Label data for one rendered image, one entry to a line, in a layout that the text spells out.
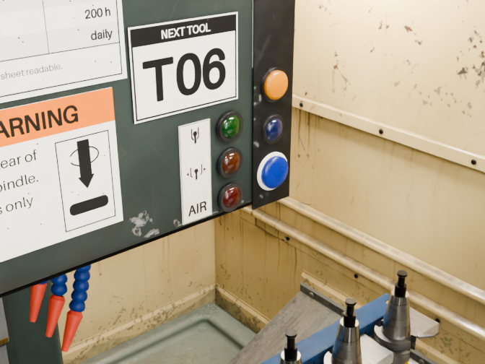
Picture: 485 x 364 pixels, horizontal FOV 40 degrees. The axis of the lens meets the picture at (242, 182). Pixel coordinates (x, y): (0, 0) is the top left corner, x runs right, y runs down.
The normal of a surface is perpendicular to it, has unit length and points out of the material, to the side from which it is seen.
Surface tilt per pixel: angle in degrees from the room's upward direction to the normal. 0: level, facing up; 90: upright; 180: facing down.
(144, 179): 90
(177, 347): 0
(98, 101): 90
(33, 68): 90
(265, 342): 24
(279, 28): 90
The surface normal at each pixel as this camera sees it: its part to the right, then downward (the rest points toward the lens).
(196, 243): 0.64, 0.32
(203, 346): 0.00, -0.91
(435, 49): -0.77, 0.26
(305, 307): -0.32, -0.72
